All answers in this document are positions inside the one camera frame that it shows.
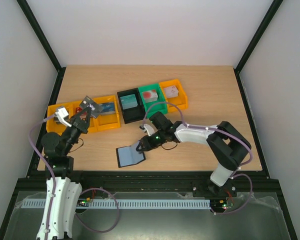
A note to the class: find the blue card stack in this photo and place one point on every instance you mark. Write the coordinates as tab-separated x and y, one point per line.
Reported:
108	108

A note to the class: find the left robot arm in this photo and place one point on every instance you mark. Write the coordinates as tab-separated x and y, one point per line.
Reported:
62	194

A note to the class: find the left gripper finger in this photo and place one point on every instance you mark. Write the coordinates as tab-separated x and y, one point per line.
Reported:
87	118
77	116

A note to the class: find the white slotted cable duct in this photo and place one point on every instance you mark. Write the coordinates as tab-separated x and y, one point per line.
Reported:
148	204

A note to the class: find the white patterned card stack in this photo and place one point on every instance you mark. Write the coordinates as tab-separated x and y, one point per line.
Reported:
171	91

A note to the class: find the far left yellow bin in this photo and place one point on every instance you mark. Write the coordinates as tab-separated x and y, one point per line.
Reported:
52	125

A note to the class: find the right frame post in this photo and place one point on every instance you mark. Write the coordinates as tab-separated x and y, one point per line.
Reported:
266	20

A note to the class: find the red circle card stack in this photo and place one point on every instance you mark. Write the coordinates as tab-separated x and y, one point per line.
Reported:
150	96

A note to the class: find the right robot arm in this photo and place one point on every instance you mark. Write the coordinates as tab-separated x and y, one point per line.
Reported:
228	146

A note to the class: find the left frame post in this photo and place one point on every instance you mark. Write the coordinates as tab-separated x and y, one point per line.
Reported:
32	20

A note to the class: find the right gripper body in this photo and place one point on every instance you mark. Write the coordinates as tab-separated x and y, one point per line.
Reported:
145	143

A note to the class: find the frame post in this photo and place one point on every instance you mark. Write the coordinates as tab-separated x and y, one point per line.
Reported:
32	20
266	20

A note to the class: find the teal card stack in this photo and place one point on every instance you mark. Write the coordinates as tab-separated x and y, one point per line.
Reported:
128	101

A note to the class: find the black VIP card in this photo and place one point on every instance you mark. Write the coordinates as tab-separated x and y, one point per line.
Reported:
88	102

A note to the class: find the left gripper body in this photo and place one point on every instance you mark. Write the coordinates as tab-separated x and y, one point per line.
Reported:
81	127

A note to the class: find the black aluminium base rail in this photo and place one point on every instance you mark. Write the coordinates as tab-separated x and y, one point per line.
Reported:
134	181

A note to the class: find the black leather card holder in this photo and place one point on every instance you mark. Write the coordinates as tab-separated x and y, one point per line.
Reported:
129	156

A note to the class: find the right yellow bin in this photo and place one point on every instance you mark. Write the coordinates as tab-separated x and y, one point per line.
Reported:
182	100

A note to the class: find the green bin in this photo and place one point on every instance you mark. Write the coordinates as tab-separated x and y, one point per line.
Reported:
160	98

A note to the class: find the black bin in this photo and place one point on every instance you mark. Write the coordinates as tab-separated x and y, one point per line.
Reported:
132	114

